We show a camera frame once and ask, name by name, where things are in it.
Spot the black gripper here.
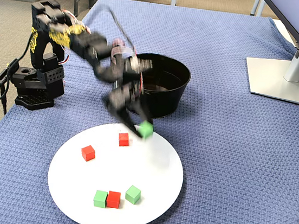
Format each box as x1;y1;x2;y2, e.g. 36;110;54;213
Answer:
99;78;159;141

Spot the green cube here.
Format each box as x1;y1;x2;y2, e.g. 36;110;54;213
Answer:
136;119;155;140
92;189;109;209
123;184;142;206

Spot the red cube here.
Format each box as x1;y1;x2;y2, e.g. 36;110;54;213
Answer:
117;131;131;148
105;190;122;209
79;144;97;163

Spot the white round plate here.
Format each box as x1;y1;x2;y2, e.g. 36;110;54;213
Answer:
42;114;190;224

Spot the black metal bucket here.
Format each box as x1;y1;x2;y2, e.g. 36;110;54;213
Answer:
126;50;194;122

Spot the blue woven table cloth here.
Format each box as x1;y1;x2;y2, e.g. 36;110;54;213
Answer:
0;0;299;224

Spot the silver monitor stand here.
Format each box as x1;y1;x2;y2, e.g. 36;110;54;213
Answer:
240;34;299;106

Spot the small camera circuit board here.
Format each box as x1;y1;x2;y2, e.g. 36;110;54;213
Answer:
127;56;154;76

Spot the red white servo wire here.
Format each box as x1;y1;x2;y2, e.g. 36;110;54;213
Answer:
57;48;73;67
109;37;139;62

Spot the thin black camera cable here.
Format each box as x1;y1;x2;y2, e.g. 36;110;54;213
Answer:
101;7;143;59

